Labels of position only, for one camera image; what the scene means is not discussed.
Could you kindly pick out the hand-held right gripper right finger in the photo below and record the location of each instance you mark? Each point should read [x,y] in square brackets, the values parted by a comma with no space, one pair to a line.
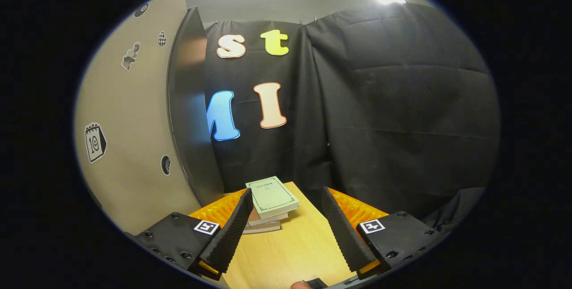
[339,231]

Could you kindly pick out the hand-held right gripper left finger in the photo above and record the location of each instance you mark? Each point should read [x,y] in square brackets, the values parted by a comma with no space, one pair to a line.
[234,231]

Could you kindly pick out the grey cabinet door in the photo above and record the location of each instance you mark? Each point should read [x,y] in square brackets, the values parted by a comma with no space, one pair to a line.
[134,123]

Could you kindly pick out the brown book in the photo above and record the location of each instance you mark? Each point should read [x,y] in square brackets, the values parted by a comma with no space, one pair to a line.
[253,217]

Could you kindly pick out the green book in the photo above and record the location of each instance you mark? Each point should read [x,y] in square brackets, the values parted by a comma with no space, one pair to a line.
[270,195]

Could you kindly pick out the black backdrop cloth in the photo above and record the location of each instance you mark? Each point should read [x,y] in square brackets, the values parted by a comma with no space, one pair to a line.
[402,101]

